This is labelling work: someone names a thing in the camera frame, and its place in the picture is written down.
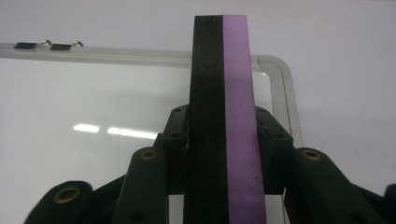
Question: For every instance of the black and purple eraser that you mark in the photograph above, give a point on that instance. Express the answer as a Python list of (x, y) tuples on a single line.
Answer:
[(224, 124)]

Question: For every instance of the silver-framed whiteboard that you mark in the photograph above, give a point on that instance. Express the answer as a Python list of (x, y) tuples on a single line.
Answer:
[(93, 102)]

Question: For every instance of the black binder clips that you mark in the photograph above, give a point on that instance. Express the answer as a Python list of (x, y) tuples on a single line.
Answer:
[(32, 45)]

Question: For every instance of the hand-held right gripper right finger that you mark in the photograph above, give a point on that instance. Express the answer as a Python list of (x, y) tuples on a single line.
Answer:
[(274, 149)]

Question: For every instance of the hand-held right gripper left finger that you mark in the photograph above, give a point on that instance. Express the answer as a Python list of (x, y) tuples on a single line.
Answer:
[(175, 149)]

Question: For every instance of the metal hanger clip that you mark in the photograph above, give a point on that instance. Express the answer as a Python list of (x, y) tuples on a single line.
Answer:
[(66, 46)]

